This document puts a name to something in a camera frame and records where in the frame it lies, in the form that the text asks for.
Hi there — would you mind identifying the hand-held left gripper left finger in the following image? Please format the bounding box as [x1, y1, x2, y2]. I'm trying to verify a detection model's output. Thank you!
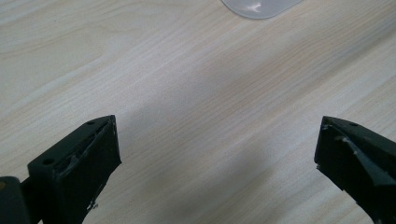
[21, 115, 122, 224]

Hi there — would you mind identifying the clear plastic storage box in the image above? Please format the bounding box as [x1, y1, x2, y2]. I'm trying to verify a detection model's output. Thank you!
[220, 0, 304, 21]

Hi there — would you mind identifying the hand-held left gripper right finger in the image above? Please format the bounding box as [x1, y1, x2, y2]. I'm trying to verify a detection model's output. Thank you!
[314, 116, 396, 224]

